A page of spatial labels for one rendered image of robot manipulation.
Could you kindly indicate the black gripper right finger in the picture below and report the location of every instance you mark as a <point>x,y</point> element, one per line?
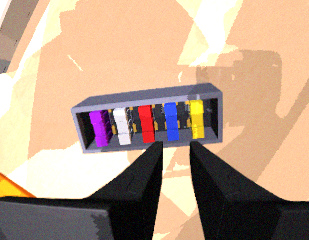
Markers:
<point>233,207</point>

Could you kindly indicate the grey fuse block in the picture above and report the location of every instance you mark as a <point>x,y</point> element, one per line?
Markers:
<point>110,122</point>

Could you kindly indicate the blue fuse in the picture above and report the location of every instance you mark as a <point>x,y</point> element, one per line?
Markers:
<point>171,121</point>

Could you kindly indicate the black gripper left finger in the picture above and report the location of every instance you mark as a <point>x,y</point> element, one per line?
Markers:
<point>123,209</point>

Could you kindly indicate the red fuse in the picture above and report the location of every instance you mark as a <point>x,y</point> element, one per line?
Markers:
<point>147,123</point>

